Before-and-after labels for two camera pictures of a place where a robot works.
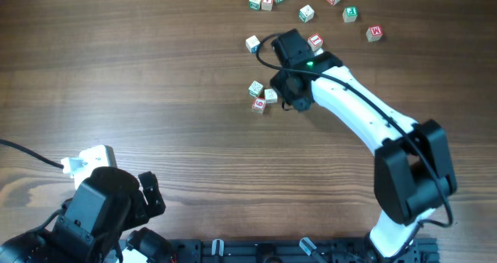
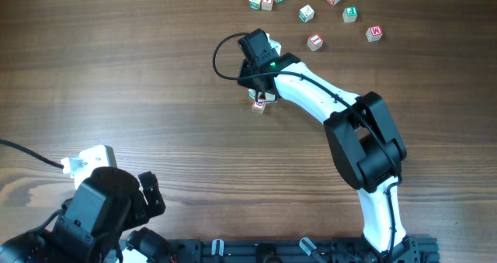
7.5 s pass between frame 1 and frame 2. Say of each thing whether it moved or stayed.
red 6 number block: stayed
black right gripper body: moved
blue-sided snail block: stayed
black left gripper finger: stayed
